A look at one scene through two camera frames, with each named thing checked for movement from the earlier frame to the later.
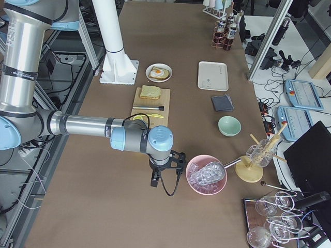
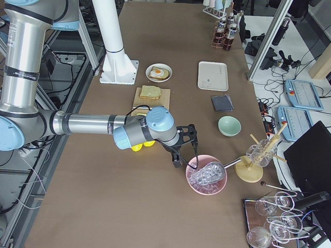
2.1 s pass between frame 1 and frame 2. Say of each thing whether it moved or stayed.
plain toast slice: stayed
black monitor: stayed
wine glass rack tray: stayed
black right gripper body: moved
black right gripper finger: moved
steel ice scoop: stayed
